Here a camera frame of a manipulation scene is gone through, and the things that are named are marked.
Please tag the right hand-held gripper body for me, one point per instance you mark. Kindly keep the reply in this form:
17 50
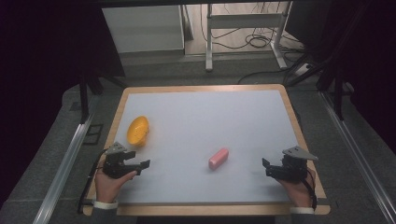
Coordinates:
291 166

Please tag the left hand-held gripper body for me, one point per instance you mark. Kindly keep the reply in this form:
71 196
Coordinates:
114 160

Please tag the yellow bowl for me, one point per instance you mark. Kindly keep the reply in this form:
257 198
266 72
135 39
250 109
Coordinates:
138 130

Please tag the pink soap bar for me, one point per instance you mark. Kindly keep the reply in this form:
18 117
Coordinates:
218 158

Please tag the person's left hand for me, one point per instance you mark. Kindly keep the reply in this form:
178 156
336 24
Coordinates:
109 185

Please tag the person's right hand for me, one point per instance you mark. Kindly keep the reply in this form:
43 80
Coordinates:
299 191

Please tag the white table mat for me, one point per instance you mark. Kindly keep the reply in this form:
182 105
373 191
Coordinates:
205 146

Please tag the black stand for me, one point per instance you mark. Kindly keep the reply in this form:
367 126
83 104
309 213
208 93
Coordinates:
85 93
333 81

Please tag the white power strip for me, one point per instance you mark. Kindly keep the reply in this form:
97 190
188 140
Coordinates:
303 70

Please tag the white cabinet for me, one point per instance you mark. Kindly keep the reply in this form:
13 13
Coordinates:
143 29

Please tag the aluminium rail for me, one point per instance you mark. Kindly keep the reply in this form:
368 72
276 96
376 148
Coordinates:
358 158
62 174

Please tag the white metal desk frame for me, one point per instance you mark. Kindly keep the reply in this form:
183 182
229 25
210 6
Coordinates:
246 34

